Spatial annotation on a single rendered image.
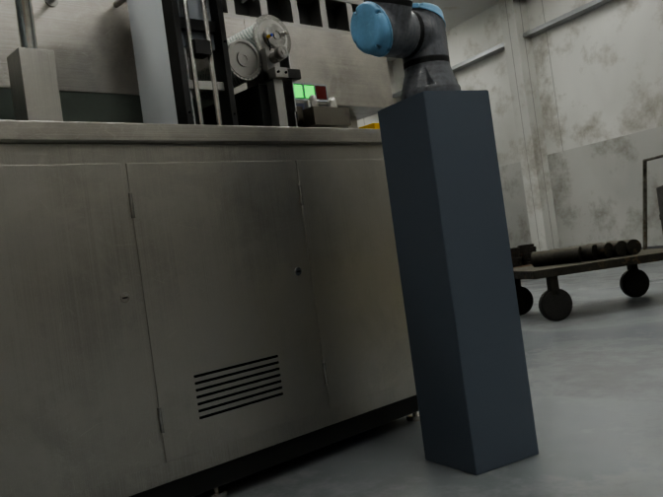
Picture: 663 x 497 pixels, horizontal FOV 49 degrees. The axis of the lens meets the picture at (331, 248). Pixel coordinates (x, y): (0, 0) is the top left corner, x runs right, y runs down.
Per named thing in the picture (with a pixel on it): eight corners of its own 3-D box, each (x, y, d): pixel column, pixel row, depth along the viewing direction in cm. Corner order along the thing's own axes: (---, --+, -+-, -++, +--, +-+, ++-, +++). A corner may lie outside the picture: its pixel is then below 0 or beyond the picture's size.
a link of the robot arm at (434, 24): (460, 56, 180) (452, 3, 180) (424, 51, 171) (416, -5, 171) (423, 70, 189) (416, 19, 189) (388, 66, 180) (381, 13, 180)
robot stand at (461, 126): (539, 454, 176) (488, 90, 177) (477, 475, 166) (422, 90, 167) (484, 441, 194) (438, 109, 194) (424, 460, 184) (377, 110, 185)
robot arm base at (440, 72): (475, 92, 178) (469, 52, 178) (425, 93, 170) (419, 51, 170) (437, 106, 191) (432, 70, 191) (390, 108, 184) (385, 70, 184)
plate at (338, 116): (315, 124, 230) (313, 106, 230) (243, 149, 259) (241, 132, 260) (351, 125, 241) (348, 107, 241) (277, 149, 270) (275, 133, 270)
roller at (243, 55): (231, 76, 214) (225, 36, 214) (185, 98, 233) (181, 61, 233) (262, 79, 222) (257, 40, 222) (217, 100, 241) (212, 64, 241)
